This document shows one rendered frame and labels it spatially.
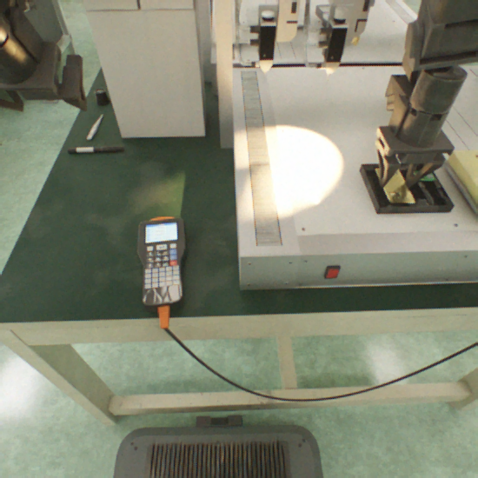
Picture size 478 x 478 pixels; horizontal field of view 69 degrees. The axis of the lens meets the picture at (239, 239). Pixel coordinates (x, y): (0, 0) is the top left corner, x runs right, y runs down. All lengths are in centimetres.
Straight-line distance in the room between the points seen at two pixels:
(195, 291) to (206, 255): 8
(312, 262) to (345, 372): 89
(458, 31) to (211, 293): 50
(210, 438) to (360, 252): 66
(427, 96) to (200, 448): 91
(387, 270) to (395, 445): 86
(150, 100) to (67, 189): 29
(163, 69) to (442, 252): 68
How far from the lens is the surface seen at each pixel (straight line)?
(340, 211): 62
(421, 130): 59
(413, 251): 61
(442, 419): 148
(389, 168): 61
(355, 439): 136
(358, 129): 84
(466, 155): 78
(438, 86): 57
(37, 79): 54
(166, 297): 60
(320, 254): 55
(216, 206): 76
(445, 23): 52
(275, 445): 104
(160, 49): 87
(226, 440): 104
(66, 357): 93
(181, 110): 93
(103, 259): 71
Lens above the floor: 128
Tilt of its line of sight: 50 degrees down
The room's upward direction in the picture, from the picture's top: straight up
